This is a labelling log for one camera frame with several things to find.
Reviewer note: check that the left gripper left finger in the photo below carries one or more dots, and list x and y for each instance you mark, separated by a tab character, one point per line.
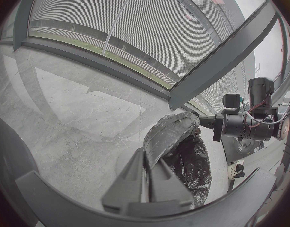
128	183

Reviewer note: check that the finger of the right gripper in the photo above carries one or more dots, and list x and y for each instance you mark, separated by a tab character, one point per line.
208	122

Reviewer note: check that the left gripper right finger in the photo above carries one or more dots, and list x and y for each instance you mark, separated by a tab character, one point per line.
166	188

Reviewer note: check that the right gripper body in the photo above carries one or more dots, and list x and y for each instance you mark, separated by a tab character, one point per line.
230	126

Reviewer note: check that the black plastic bag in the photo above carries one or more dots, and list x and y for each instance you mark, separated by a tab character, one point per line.
197	164

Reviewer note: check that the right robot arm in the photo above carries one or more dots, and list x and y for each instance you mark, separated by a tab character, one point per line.
261	89

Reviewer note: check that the black garment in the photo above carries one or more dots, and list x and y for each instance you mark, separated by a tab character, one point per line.
240	168

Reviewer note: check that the white perforated basket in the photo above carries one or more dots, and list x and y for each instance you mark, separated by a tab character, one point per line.
233	174

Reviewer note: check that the window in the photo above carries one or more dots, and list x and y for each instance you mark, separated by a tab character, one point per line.
206	72

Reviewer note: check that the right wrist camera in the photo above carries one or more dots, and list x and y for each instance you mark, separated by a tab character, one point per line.
231	100

